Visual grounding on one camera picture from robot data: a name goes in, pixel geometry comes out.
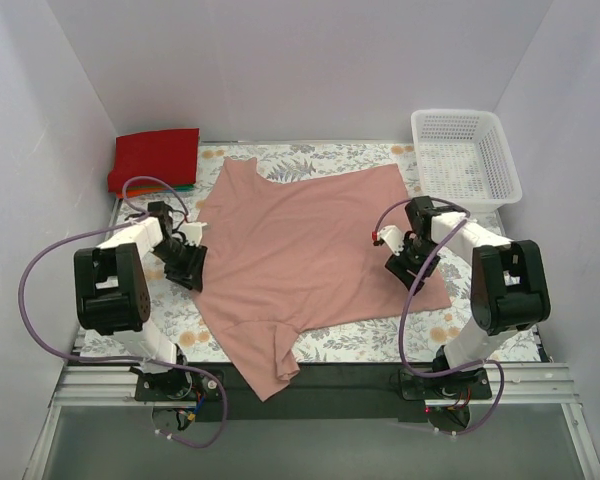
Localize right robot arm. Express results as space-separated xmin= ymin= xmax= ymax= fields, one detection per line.
xmin=372 ymin=196 xmax=551 ymax=400

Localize red folded t shirt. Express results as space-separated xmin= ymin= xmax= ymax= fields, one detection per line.
xmin=107 ymin=128 xmax=200 ymax=194

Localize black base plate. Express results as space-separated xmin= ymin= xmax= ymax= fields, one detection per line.
xmin=133 ymin=362 xmax=493 ymax=424

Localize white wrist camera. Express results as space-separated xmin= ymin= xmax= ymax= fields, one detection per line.
xmin=178 ymin=222 xmax=208 ymax=247
xmin=371 ymin=225 xmax=405 ymax=256

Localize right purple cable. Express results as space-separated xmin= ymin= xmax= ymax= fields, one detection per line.
xmin=372 ymin=197 xmax=505 ymax=437

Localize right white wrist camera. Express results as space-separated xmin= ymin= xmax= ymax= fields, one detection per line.
xmin=371 ymin=225 xmax=405 ymax=256

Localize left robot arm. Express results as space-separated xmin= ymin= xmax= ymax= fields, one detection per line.
xmin=74 ymin=201 xmax=207 ymax=399

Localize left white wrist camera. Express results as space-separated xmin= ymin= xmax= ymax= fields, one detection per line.
xmin=178 ymin=222 xmax=208 ymax=247

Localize white plastic basket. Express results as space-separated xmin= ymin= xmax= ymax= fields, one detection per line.
xmin=411 ymin=109 xmax=522 ymax=214

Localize pink t shirt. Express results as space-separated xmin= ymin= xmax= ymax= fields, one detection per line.
xmin=192 ymin=156 xmax=452 ymax=403

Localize orange folded t shirt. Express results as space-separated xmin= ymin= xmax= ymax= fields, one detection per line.
xmin=116 ymin=187 xmax=163 ymax=199

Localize floral table mat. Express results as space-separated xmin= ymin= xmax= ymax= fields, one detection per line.
xmin=79 ymin=141 xmax=541 ymax=363

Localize aluminium frame rail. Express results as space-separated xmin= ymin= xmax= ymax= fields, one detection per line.
xmin=53 ymin=362 xmax=581 ymax=416

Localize green folded t shirt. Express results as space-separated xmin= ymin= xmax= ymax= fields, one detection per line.
xmin=154 ymin=184 xmax=195 ymax=192

